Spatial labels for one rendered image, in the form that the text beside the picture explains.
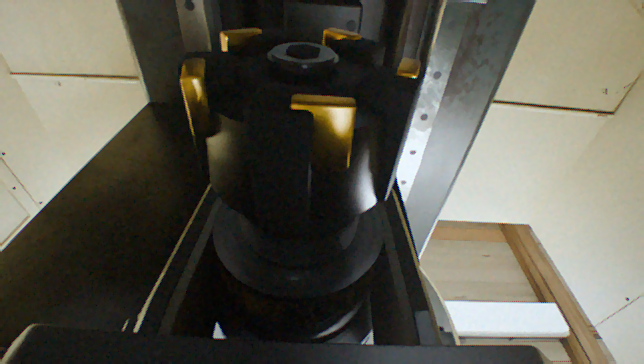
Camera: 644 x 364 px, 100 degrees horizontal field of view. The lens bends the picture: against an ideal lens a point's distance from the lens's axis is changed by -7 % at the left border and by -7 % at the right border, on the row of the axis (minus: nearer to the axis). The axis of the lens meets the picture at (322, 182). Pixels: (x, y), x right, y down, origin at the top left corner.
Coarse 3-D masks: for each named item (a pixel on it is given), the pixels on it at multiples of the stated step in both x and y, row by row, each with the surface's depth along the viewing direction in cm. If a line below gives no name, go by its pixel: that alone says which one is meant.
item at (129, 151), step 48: (144, 144) 44; (192, 144) 45; (96, 192) 36; (144, 192) 36; (192, 192) 37; (48, 240) 30; (96, 240) 30; (144, 240) 31; (0, 288) 25; (48, 288) 26; (96, 288) 26; (144, 288) 27; (0, 336) 22
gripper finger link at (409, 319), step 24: (384, 216) 9; (384, 240) 8; (408, 240) 9; (384, 264) 8; (408, 264) 8; (384, 288) 8; (408, 288) 7; (384, 312) 8; (408, 312) 7; (432, 312) 7; (384, 336) 8; (408, 336) 6; (432, 336) 6
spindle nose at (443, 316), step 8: (424, 272) 16; (424, 280) 16; (432, 288) 15; (432, 296) 15; (440, 296) 15; (432, 304) 15; (440, 304) 15; (440, 312) 14; (448, 312) 15; (440, 320) 14; (448, 320) 14; (216, 328) 13; (448, 328) 14; (216, 336) 13; (456, 336) 14
